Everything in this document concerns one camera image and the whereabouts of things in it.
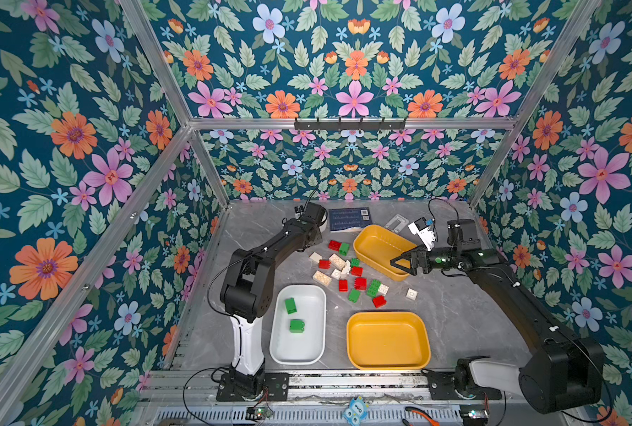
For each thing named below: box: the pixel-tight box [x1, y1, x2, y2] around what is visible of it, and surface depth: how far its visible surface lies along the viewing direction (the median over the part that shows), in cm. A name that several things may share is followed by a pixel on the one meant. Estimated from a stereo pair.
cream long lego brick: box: [312, 269, 332, 287], surface depth 97 cm
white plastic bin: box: [269, 284, 327, 365], surface depth 85 cm
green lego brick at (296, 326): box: [289, 318, 306, 333], surface depth 86 cm
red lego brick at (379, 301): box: [371, 295, 388, 309], surface depth 92 cm
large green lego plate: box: [366, 278, 382, 299], surface depth 94 cm
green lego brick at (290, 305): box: [284, 297, 298, 316], surface depth 88 cm
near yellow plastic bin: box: [346, 311, 432, 371], surface depth 82 cm
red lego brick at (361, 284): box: [355, 277, 369, 292], surface depth 95 cm
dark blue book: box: [329, 207, 373, 231], surface depth 116 cm
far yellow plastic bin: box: [353, 224, 419, 282], surface depth 106 cm
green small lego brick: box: [347, 288, 362, 304], surface depth 93 cm
